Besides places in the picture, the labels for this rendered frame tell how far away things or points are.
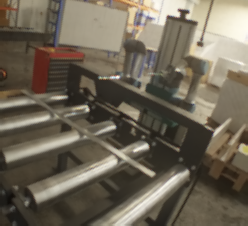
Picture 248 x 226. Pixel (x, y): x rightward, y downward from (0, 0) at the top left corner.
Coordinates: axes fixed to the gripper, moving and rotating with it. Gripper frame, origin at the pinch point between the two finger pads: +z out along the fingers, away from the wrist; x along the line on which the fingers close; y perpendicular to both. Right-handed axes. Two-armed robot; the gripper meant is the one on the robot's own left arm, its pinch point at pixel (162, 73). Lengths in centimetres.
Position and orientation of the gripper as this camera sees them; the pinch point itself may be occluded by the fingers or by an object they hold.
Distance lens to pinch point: 146.1
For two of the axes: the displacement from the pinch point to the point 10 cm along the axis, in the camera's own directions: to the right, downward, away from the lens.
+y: -7.2, -4.0, 5.7
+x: 2.1, -9.0, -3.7
